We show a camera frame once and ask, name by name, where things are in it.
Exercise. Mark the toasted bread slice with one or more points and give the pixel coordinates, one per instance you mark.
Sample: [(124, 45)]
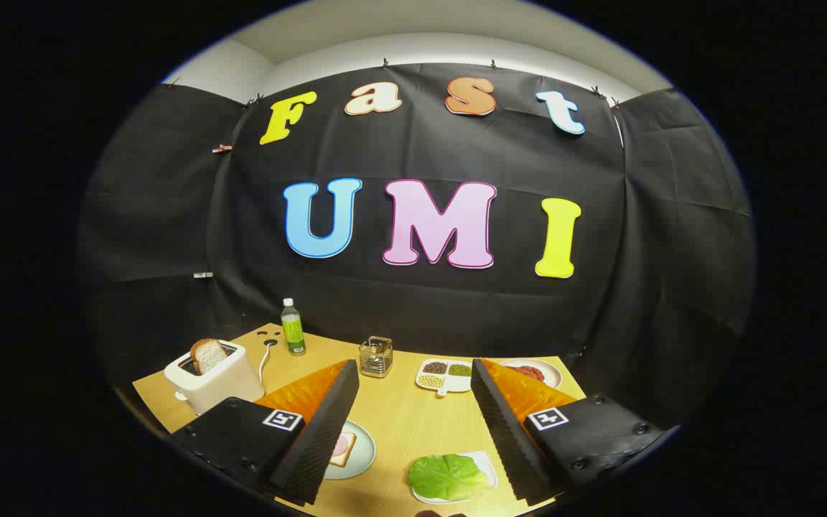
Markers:
[(207, 355)]

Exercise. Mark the pale yellow beans heap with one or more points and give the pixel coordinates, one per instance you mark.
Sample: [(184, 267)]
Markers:
[(431, 381)]

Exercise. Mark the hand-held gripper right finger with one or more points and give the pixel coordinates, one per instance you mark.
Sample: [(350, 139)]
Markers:
[(510, 438)]

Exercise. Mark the green label water bottle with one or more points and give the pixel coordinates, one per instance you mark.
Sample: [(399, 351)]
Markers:
[(293, 334)]

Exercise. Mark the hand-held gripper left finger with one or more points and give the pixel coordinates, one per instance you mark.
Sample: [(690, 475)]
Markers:
[(320, 438)]

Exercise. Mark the pink ham slice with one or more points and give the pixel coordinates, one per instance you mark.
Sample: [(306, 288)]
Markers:
[(340, 446)]

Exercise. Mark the round white plate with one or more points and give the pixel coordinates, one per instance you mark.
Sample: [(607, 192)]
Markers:
[(553, 375)]

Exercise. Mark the white square plate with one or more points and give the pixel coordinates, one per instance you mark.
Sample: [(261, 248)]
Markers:
[(489, 467)]

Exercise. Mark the green beans heap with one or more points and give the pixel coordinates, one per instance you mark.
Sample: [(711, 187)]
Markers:
[(460, 370)]

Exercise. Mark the dark brown beans heap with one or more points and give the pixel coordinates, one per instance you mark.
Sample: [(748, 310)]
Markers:
[(435, 368)]

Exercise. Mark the pale green round plate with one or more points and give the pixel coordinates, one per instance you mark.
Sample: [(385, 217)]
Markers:
[(363, 452)]

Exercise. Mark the red meat piece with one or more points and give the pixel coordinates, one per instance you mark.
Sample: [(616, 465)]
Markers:
[(530, 373)]

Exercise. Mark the white toaster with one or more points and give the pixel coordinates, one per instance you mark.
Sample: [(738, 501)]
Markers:
[(220, 380)]

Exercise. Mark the green lettuce leaf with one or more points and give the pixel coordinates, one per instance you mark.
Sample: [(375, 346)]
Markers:
[(446, 477)]

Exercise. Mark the white bread slice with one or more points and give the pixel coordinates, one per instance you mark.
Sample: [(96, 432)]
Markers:
[(342, 462)]

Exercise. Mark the white divided dish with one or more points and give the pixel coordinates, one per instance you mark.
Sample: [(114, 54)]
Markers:
[(449, 384)]

